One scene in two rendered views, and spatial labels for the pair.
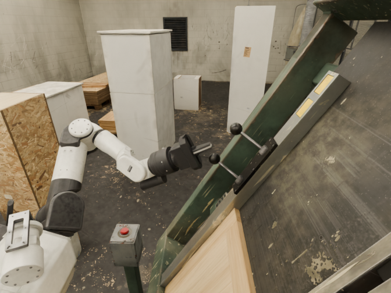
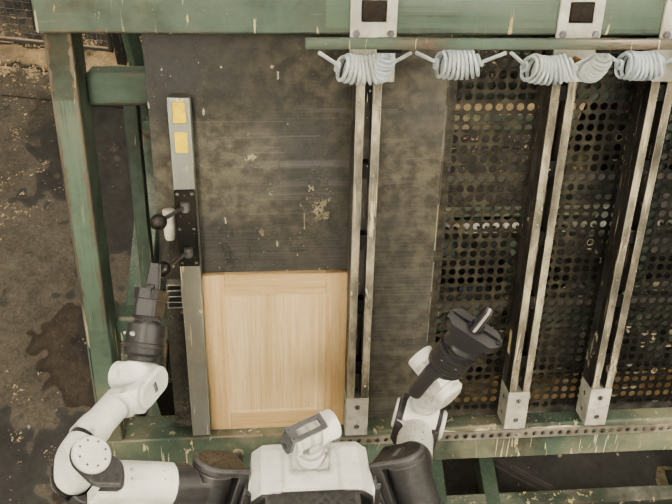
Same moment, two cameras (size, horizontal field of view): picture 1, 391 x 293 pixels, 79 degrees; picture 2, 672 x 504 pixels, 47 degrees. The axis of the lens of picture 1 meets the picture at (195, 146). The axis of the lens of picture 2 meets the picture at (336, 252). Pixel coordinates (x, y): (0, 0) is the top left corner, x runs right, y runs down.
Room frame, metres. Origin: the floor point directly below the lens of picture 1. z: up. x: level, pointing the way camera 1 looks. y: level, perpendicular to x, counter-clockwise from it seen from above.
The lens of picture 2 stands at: (0.43, 0.95, 2.98)
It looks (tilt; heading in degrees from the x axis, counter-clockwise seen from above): 56 degrees down; 260
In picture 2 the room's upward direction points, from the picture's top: 6 degrees clockwise
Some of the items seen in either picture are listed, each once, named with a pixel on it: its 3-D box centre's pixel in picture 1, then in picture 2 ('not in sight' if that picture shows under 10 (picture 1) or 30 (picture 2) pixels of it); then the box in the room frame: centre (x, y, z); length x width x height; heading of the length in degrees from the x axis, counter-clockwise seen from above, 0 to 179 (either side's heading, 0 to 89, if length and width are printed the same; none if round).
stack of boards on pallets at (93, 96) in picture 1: (104, 87); not in sight; (6.63, 2.54, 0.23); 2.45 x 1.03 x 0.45; 170
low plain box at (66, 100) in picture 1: (53, 119); not in sight; (3.54, 2.26, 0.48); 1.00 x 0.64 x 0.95; 170
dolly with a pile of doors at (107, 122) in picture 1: (117, 124); not in sight; (4.11, 1.45, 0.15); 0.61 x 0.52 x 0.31; 170
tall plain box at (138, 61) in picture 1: (145, 100); not in sight; (3.22, 0.69, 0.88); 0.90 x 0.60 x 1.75; 170
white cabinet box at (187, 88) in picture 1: (188, 92); not in sight; (5.62, 0.18, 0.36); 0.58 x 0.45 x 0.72; 80
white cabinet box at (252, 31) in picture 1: (247, 74); not in sight; (4.31, -0.92, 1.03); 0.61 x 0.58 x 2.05; 170
